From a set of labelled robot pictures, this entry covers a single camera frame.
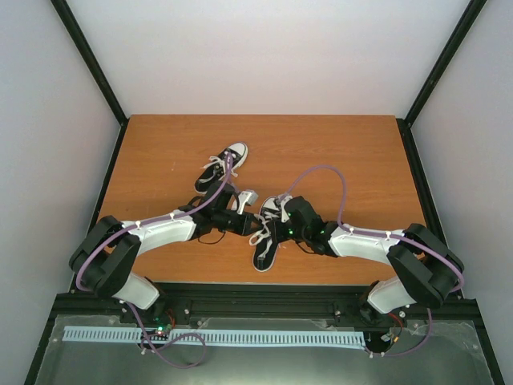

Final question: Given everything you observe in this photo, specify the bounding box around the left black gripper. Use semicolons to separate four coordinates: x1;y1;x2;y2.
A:
213;209;264;237

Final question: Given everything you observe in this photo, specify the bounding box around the black canvas sneaker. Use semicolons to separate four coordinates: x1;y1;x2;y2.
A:
249;197;282;272
194;142;248;195

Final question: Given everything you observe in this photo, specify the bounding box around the white lace of sneaker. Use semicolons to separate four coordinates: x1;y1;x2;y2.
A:
249;197;282;261
200;148;244;183

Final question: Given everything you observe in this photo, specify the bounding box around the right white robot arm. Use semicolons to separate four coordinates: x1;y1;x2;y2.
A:
277;195;464;314

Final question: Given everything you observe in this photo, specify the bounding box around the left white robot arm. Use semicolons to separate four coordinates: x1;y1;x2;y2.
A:
69;181;263;323

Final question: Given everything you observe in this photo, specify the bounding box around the green lit circuit board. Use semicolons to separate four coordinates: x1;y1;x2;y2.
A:
152;309;176;338

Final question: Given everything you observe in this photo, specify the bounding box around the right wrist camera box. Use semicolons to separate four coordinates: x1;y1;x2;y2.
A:
275;193;293;207

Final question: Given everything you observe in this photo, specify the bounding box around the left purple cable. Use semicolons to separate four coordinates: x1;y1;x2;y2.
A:
75;154;241;293

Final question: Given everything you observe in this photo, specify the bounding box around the purple cable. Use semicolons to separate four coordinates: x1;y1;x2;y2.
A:
75;154;241;293
280;164;466;359

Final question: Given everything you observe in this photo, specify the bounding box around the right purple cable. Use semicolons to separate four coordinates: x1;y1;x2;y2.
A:
280;164;466;359

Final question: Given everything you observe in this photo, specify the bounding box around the black aluminium frame rail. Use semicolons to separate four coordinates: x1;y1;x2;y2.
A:
49;283;484;331

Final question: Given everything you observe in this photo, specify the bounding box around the light blue slotted cable duct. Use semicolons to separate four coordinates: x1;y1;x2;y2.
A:
62;326;366;350

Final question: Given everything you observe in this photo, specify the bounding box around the right black frame post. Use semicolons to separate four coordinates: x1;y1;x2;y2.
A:
403;0;488;125

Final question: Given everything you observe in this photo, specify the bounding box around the black frame post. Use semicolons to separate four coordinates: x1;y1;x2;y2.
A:
50;0;130;126
403;0;488;125

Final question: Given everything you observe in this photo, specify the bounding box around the left black frame post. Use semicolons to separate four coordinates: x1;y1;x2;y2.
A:
50;0;130;126

